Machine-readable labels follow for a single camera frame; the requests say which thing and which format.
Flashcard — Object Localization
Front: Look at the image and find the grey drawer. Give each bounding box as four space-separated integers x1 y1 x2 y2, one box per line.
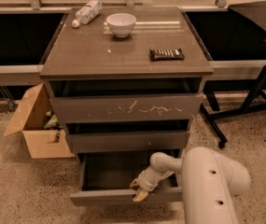
69 149 185 207
49 77 204 124
66 119 190 153

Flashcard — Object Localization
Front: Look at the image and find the grey drawer cabinet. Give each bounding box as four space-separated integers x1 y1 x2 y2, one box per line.
38 5 215 173

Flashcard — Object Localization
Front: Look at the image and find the green trash in box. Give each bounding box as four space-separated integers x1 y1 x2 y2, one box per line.
44 110 61 130

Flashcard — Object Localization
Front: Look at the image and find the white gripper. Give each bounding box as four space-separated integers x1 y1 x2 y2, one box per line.
130 166 173 203

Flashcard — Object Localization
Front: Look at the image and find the white bowl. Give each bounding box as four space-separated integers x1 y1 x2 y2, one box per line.
106 13 136 37

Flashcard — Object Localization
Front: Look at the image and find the open cardboard box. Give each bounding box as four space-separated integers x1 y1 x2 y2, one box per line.
4 84 73 159

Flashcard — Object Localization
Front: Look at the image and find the black rolling side table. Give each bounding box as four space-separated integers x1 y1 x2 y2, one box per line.
200 1 266 148

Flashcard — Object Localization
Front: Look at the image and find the grey middle drawer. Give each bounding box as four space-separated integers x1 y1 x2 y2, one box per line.
66 119 190 153

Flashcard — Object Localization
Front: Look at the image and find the grey bottom drawer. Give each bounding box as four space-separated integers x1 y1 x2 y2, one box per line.
69 149 185 207

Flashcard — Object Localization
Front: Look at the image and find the clear plastic water bottle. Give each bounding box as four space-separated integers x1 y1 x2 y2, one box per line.
72 0 103 28

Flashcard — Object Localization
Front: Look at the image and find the dark chocolate bar wrapper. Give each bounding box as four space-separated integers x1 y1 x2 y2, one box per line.
149 49 185 61

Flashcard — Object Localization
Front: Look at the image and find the grey top drawer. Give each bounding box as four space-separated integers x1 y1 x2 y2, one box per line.
49 77 204 124

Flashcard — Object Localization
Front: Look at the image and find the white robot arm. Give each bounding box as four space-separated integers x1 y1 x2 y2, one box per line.
130 147 251 224

